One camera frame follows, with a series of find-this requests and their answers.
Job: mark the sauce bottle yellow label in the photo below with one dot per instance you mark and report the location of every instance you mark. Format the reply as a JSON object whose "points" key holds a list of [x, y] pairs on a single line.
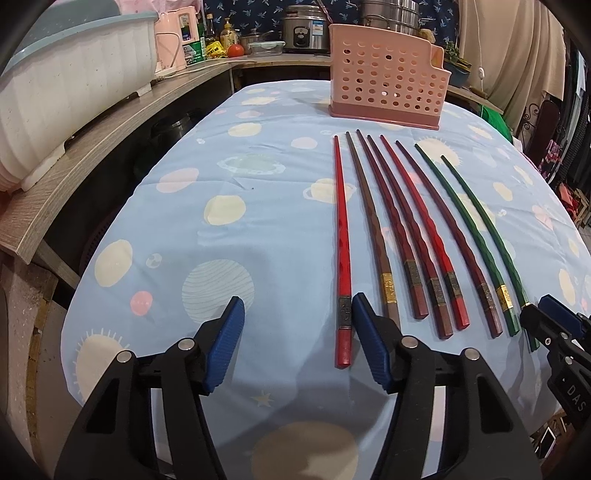
{"points": [[227, 32]]}

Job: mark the beige curtain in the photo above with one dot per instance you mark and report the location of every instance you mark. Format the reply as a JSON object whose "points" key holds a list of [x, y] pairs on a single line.
{"points": [[512, 55]]}

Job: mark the pink electric kettle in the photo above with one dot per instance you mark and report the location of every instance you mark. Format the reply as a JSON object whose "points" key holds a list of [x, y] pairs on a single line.
{"points": [[175, 37]]}

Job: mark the glass food container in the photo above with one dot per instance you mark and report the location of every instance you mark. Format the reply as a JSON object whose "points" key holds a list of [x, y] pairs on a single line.
{"points": [[265, 48]]}

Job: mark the brown chopstick with gold band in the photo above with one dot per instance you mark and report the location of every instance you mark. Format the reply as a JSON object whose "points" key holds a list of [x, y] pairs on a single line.
{"points": [[369, 221]]}

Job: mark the blue planet print tablecloth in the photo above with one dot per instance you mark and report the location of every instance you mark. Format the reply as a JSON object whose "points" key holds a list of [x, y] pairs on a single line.
{"points": [[258, 194]]}

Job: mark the wooden counter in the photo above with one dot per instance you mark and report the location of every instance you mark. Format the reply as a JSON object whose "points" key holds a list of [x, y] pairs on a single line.
{"points": [[92, 152]]}

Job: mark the dark glass bottle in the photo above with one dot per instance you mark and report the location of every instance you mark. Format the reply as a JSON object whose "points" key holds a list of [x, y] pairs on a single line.
{"points": [[210, 27]]}

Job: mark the red tomato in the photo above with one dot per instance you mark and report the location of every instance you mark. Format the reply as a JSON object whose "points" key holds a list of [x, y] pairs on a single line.
{"points": [[236, 50]]}

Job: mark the navy printed cloth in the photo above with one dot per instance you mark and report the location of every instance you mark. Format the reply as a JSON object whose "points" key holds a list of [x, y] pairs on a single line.
{"points": [[258, 14]]}

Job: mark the blue basin with greens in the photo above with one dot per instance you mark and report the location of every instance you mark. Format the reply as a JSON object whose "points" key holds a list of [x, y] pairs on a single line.
{"points": [[457, 69]]}

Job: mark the yellow packet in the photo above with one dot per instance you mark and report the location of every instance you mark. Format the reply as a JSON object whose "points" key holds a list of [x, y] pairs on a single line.
{"points": [[216, 50]]}

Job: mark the steel steamer pot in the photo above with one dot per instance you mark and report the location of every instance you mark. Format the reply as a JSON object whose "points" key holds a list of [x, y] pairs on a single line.
{"points": [[388, 16]]}

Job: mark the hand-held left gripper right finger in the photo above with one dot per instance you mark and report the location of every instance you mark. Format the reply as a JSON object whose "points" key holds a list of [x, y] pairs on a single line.
{"points": [[369, 341]]}

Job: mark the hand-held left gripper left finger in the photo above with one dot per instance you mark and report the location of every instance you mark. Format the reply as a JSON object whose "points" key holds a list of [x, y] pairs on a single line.
{"points": [[228, 341]]}

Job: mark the pink perforated utensil holder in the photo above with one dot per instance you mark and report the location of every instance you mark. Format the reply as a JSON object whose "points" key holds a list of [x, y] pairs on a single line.
{"points": [[383, 78]]}

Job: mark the green chopstick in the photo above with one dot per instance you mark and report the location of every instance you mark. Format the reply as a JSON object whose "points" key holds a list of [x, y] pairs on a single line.
{"points": [[489, 226], [466, 226]]}

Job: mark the silver rice cooker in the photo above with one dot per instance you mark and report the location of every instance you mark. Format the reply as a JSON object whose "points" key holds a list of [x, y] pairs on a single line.
{"points": [[304, 32]]}

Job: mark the green bag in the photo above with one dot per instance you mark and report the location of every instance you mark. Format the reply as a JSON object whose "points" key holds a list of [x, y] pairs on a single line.
{"points": [[496, 120]]}

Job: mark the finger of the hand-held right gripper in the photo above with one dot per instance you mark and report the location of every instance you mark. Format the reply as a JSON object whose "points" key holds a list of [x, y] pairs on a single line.
{"points": [[565, 321], [540, 327]]}

